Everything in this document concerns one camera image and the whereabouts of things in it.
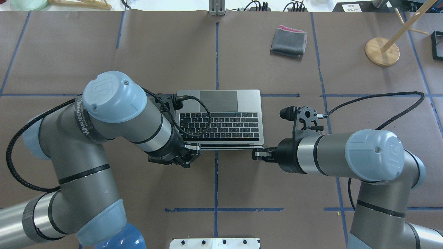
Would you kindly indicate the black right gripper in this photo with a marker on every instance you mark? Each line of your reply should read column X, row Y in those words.
column 286, row 155

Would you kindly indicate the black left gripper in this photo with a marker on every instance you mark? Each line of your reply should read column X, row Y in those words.
column 172, row 149

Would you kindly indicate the grey laptop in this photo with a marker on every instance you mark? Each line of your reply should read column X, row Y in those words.
column 235, row 120

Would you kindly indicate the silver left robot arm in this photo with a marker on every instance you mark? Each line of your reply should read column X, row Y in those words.
column 86, row 202

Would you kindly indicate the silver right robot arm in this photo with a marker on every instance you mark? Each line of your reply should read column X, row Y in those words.
column 387, row 172

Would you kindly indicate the white pillar base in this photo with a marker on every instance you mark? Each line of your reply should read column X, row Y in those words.
column 215, row 243

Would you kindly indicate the blue desk lamp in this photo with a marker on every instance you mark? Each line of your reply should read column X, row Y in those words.
column 128, row 238

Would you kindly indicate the wooden stand with round base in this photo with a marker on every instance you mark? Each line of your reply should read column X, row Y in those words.
column 384, row 52

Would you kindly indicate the wooden dish rack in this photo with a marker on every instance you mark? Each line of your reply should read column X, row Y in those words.
column 91, row 4

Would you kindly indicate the green glass plate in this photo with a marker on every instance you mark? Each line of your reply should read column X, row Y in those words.
column 28, row 5

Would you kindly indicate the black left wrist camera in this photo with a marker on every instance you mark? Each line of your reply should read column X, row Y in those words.
column 170, row 102

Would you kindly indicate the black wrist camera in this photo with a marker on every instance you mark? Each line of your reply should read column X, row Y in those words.
column 306, row 120
column 170, row 102

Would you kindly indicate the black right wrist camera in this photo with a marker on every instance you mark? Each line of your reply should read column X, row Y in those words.
column 306, row 120

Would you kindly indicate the aluminium frame post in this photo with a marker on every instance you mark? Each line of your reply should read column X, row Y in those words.
column 217, row 8

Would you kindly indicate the black picture frame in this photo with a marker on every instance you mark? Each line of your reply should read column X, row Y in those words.
column 437, row 45

